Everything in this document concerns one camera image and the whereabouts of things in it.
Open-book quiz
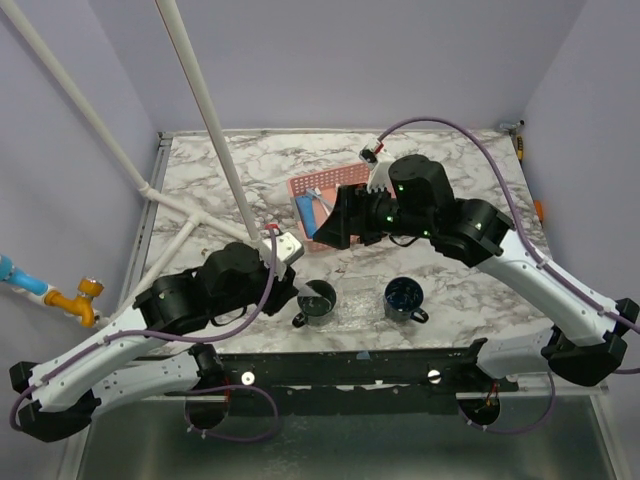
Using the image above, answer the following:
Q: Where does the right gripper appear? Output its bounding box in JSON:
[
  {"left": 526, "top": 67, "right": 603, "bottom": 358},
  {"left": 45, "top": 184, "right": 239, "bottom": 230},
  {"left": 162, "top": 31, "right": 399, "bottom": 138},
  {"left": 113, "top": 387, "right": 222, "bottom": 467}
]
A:
[{"left": 311, "top": 182, "right": 433, "bottom": 250}]

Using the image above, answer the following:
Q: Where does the dark green mug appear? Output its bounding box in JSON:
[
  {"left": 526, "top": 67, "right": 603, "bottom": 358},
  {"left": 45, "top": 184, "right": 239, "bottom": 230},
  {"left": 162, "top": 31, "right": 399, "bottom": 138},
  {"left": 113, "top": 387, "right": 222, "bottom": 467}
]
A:
[{"left": 292, "top": 280, "right": 337, "bottom": 328}]

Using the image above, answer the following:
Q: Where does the pink perforated plastic basket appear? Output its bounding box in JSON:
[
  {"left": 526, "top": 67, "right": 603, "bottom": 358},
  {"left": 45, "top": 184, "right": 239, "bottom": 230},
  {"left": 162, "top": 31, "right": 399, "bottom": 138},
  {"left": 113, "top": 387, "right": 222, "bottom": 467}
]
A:
[{"left": 287, "top": 163, "right": 369, "bottom": 254}]

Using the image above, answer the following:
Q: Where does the dark blue mug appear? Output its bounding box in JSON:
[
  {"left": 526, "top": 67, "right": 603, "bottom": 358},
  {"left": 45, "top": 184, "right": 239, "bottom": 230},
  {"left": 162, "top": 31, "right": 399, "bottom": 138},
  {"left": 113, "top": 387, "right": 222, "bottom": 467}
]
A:
[{"left": 383, "top": 277, "right": 429, "bottom": 324}]

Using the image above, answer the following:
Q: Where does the white toothpaste tube red cap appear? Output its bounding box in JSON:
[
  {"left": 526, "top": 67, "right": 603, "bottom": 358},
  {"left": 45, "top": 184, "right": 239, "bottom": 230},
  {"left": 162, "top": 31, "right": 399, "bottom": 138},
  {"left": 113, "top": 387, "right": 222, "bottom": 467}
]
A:
[{"left": 296, "top": 282, "right": 323, "bottom": 297}]

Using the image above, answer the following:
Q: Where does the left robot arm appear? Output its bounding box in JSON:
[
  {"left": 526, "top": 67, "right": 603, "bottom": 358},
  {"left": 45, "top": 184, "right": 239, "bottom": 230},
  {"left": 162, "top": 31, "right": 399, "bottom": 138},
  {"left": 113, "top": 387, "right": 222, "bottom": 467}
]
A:
[{"left": 9, "top": 241, "right": 304, "bottom": 442}]

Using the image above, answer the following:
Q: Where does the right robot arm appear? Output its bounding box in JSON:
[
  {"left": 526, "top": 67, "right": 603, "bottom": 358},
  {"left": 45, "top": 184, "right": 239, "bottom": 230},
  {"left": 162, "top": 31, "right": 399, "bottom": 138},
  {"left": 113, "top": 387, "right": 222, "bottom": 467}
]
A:
[{"left": 313, "top": 155, "right": 639, "bottom": 392}]

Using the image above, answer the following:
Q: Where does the light blue toothbrush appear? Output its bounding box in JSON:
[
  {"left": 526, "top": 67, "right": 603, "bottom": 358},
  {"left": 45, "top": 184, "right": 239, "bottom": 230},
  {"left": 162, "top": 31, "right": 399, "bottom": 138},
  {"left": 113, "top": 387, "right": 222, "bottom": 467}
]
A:
[{"left": 306, "top": 188, "right": 333, "bottom": 215}]

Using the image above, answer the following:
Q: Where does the blue toothpaste tube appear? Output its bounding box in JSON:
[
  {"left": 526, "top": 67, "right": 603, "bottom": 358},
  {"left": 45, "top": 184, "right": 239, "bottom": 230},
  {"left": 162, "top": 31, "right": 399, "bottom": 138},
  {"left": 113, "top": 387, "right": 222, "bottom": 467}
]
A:
[{"left": 295, "top": 195, "right": 329, "bottom": 239}]

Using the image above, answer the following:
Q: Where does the yellow brass tap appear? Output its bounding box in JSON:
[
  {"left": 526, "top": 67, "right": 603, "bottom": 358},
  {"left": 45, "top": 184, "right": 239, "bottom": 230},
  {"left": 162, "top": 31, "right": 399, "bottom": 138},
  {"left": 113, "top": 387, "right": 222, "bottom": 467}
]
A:
[{"left": 44, "top": 277, "right": 104, "bottom": 328}]

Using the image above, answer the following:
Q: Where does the yellow black tool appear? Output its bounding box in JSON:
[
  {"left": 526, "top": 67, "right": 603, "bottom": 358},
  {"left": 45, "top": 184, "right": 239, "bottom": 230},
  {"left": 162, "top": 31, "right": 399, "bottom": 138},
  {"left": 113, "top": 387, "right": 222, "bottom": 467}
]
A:
[{"left": 516, "top": 135, "right": 524, "bottom": 162}]

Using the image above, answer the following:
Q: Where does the orange clip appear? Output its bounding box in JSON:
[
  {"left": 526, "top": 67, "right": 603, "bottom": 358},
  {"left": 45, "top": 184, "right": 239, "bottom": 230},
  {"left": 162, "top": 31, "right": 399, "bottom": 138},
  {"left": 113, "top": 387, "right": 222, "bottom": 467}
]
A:
[{"left": 534, "top": 200, "right": 544, "bottom": 223}]

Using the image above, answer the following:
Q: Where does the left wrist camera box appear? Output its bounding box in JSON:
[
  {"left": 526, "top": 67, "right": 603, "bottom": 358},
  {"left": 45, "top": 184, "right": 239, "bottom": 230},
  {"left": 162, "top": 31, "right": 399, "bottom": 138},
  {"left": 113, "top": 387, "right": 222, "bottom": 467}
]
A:
[{"left": 256, "top": 230, "right": 304, "bottom": 278}]

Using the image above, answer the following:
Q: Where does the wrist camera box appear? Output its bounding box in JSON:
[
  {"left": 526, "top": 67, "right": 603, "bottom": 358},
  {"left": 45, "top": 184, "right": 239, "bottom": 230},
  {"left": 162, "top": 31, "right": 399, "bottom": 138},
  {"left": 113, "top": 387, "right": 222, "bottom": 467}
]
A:
[
  {"left": 359, "top": 137, "right": 395, "bottom": 193},
  {"left": 256, "top": 230, "right": 304, "bottom": 278}
]

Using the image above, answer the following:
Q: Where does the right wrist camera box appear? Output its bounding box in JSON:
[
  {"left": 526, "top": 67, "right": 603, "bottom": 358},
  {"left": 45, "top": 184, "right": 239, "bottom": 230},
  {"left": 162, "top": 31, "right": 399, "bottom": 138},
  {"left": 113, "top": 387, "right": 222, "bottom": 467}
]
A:
[{"left": 359, "top": 137, "right": 395, "bottom": 193}]

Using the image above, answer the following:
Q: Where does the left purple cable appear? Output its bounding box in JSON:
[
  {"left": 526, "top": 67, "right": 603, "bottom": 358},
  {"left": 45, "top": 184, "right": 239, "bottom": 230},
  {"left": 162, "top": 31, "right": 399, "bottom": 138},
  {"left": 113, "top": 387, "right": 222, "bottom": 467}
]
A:
[{"left": 9, "top": 224, "right": 280, "bottom": 444}]

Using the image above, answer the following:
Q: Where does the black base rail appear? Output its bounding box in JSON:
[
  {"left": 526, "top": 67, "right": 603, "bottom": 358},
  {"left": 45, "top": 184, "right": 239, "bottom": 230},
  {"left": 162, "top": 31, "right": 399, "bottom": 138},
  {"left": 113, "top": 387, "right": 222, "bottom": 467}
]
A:
[{"left": 189, "top": 341, "right": 518, "bottom": 416}]

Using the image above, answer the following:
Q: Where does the silver corner bracket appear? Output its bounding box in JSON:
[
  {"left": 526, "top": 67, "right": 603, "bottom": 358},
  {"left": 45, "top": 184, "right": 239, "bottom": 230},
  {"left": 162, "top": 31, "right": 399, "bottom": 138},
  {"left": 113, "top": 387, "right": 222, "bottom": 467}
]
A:
[{"left": 499, "top": 119, "right": 525, "bottom": 135}]

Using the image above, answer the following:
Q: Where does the blue hose connector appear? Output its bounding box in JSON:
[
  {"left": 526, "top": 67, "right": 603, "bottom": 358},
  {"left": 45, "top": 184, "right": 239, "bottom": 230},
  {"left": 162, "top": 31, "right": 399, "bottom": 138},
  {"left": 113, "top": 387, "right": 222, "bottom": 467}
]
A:
[{"left": 0, "top": 255, "right": 49, "bottom": 296}]

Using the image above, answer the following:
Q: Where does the white pvc pipe frame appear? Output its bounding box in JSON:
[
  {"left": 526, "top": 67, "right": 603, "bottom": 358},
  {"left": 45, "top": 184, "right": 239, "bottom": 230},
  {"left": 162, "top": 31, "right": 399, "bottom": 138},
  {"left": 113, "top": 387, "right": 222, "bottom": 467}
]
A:
[{"left": 1, "top": 1, "right": 262, "bottom": 313}]

